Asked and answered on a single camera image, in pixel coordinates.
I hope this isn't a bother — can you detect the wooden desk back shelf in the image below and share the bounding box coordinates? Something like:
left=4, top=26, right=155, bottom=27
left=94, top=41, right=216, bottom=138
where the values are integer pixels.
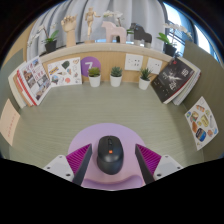
left=39, top=42, right=178, bottom=84

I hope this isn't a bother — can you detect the window with dark frame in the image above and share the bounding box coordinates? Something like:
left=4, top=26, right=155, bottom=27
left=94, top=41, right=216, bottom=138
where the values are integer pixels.
left=163, top=1, right=218, bottom=63

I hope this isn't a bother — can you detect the food sticker sheet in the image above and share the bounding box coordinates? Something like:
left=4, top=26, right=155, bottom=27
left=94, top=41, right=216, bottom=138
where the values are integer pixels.
left=184, top=96, right=220, bottom=151

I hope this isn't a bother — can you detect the black book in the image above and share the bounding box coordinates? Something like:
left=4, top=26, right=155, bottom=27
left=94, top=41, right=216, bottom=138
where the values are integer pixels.
left=150, top=58, right=196, bottom=104

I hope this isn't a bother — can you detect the wooden mannequin figure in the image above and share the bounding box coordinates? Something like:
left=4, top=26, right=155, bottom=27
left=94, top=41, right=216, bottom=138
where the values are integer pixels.
left=83, top=7, right=102, bottom=44

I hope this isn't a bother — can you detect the thick white book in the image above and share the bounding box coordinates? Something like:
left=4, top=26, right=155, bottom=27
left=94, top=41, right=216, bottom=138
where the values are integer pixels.
left=7, top=61, right=28, bottom=109

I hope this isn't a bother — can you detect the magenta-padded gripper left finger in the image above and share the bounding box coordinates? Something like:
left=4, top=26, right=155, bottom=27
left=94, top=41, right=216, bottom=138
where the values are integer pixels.
left=43, top=143, right=93, bottom=186

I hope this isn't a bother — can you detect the photo-covered white book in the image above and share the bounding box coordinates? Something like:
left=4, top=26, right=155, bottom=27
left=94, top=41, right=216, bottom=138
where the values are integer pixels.
left=17, top=55, right=52, bottom=107

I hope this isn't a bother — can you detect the white wall socket plate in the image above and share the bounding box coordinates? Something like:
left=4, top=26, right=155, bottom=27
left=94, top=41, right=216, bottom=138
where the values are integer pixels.
left=146, top=57, right=164, bottom=75
left=124, top=53, right=144, bottom=72

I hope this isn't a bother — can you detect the white orchid in black pot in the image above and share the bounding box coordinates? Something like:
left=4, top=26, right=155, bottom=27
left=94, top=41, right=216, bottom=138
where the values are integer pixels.
left=156, top=22, right=194, bottom=58
left=102, top=9, right=134, bottom=43
left=28, top=23, right=61, bottom=54

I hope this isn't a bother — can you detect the grey curtain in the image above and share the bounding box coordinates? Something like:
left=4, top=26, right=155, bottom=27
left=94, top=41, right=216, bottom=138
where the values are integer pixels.
left=26, top=0, right=168, bottom=61

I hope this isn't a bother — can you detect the purple round mouse pad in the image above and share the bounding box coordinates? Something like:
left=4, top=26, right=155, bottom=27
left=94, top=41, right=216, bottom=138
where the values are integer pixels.
left=67, top=122, right=148, bottom=191

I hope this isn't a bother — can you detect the grey-green desk partition panel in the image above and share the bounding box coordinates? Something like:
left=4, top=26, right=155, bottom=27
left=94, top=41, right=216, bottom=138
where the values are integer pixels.
left=0, top=48, right=26, bottom=158
left=181, top=40, right=224, bottom=161

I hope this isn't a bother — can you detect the black wooden horse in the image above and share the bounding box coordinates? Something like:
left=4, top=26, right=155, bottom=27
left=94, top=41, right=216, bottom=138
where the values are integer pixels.
left=129, top=22, right=153, bottom=45

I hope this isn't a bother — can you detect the purple round number sign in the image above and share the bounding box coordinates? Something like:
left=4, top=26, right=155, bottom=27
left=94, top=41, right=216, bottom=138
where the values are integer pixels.
left=80, top=56, right=102, bottom=78

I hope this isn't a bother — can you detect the beige book with red text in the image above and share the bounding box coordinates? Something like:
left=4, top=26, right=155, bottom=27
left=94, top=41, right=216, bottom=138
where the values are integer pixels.
left=0, top=98, right=21, bottom=147

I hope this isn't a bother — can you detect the white sticker sheet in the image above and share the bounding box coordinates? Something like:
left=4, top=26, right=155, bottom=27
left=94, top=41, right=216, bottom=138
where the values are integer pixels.
left=46, top=56, right=83, bottom=88

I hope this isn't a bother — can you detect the pink wooden horse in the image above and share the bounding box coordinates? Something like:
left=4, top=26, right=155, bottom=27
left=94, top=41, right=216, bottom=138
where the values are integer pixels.
left=101, top=20, right=128, bottom=44

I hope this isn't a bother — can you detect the white book stack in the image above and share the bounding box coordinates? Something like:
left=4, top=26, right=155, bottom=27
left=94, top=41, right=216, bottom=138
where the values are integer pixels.
left=171, top=57, right=203, bottom=106

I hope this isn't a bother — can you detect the black computer mouse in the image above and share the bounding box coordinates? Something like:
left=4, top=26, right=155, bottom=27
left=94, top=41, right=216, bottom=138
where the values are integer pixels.
left=96, top=135, right=125, bottom=176

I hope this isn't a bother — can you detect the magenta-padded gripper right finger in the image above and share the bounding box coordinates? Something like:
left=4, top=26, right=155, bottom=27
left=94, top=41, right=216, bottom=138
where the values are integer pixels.
left=134, top=143, right=184, bottom=185

